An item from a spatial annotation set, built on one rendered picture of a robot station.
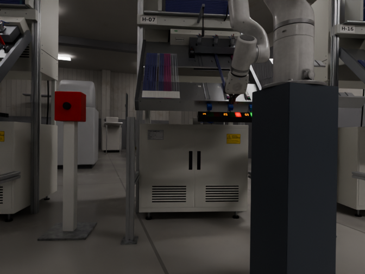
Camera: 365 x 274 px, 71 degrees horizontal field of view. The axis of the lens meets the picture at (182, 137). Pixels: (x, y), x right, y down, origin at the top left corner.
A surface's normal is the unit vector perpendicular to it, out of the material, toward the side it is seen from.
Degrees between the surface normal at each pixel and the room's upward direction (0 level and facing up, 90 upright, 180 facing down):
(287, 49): 90
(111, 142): 90
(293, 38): 90
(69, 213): 90
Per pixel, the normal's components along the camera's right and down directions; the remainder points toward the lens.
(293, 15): -0.42, -0.01
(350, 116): -0.95, -0.01
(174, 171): 0.07, 0.01
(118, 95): 0.31, 0.01
